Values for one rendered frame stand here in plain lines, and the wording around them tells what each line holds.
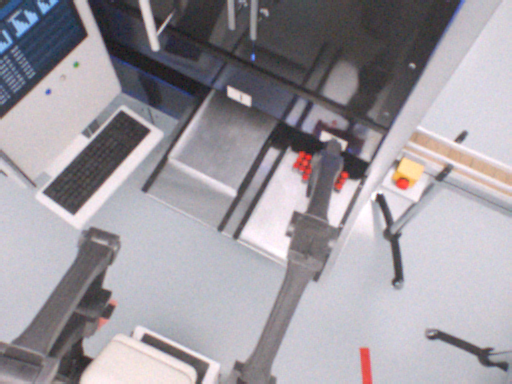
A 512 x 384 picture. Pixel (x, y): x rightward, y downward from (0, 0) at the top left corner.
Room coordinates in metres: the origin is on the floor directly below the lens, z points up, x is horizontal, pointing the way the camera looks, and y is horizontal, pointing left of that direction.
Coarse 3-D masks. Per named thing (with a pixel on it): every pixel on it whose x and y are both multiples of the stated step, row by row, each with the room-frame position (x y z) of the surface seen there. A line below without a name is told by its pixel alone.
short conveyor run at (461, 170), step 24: (408, 144) 0.80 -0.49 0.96; (432, 144) 0.83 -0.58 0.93; (456, 144) 0.81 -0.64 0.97; (432, 168) 0.74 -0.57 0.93; (456, 168) 0.73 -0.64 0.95; (480, 168) 0.75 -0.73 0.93; (504, 168) 0.74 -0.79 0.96; (456, 192) 0.69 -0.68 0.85; (480, 192) 0.67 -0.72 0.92; (504, 192) 0.67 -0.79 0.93
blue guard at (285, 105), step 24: (96, 0) 1.11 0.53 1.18; (120, 24) 1.08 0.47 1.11; (144, 24) 1.04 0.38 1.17; (144, 48) 1.05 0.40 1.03; (168, 48) 1.01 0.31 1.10; (192, 48) 0.97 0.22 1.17; (192, 72) 0.98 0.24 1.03; (216, 72) 0.94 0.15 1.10; (240, 72) 0.91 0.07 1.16; (264, 96) 0.87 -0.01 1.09; (288, 96) 0.84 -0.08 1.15; (288, 120) 0.83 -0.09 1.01; (312, 120) 0.80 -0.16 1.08; (336, 120) 0.77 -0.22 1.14; (360, 144) 0.74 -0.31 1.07
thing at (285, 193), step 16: (288, 160) 0.75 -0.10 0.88; (288, 176) 0.69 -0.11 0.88; (272, 192) 0.63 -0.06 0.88; (288, 192) 0.64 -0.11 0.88; (304, 192) 0.64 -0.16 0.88; (352, 192) 0.65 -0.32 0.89; (256, 208) 0.56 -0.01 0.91; (272, 208) 0.58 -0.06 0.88; (288, 208) 0.58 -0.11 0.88; (304, 208) 0.58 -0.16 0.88; (336, 208) 0.59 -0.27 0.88; (256, 224) 0.52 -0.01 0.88; (272, 224) 0.52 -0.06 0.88; (336, 224) 0.53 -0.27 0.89; (256, 240) 0.46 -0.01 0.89; (272, 240) 0.47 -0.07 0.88; (288, 240) 0.47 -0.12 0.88
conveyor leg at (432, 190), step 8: (432, 184) 0.76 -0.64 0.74; (424, 192) 0.76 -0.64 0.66; (432, 192) 0.75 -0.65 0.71; (424, 200) 0.75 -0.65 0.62; (408, 208) 0.77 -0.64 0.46; (416, 208) 0.75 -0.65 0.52; (424, 208) 0.75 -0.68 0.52; (400, 216) 0.77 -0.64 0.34; (408, 216) 0.75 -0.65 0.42; (416, 216) 0.75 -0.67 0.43; (400, 224) 0.75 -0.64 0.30; (392, 232) 0.75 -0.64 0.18
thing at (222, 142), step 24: (216, 96) 0.98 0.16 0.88; (192, 120) 0.86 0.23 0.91; (216, 120) 0.89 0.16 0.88; (240, 120) 0.89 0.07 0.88; (264, 120) 0.90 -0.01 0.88; (192, 144) 0.79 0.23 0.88; (216, 144) 0.79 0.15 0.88; (240, 144) 0.80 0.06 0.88; (264, 144) 0.80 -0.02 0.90; (192, 168) 0.68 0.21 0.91; (216, 168) 0.70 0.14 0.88; (240, 168) 0.71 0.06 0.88
